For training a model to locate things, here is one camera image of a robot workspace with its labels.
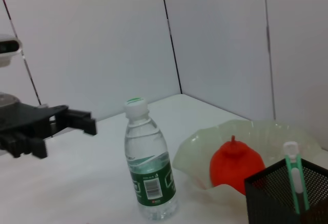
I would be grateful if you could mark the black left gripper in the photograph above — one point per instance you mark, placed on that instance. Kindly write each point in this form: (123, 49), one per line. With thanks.
(23, 117)

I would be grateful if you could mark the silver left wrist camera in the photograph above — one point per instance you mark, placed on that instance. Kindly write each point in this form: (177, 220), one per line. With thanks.
(9, 47)

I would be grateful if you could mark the green utility knife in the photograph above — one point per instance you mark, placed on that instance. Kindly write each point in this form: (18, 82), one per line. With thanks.
(294, 172)

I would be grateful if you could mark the black mesh pen holder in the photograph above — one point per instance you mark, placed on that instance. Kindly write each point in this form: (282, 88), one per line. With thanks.
(271, 203)

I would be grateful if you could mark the orange fruit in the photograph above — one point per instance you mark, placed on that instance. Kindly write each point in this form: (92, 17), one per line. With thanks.
(235, 165)

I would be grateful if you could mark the clear bottle with green label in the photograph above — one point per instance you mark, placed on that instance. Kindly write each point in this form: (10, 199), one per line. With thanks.
(148, 157)

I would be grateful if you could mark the pale green glass fruit plate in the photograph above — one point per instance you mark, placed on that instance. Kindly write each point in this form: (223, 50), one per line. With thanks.
(256, 131)

